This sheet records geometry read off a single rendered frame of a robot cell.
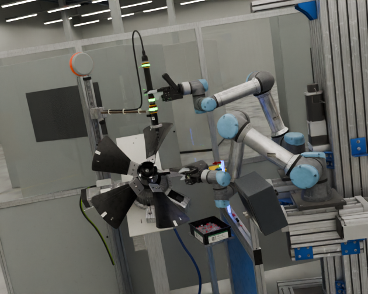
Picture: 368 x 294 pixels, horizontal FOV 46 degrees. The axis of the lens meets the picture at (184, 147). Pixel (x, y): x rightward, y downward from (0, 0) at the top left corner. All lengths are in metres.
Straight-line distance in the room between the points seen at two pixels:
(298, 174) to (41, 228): 2.08
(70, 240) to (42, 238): 0.21
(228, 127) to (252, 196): 0.44
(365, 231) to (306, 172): 0.39
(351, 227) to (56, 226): 2.14
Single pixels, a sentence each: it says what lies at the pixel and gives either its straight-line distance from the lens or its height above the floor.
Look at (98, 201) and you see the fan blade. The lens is 2.45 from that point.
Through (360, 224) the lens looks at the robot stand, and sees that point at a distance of 2.15.
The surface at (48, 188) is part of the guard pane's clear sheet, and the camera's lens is 3.35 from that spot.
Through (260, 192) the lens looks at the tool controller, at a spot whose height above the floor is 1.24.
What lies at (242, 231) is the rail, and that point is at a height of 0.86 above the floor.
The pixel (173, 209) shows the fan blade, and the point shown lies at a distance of 2.45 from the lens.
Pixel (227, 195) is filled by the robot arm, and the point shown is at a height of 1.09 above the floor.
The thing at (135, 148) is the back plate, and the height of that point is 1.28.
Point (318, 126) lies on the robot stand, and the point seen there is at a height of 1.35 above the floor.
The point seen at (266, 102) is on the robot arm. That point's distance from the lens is 2.67.
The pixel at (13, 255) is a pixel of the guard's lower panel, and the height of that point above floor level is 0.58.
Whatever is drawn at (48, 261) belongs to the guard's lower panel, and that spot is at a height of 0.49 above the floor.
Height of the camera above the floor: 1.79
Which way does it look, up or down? 11 degrees down
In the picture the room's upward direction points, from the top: 9 degrees counter-clockwise
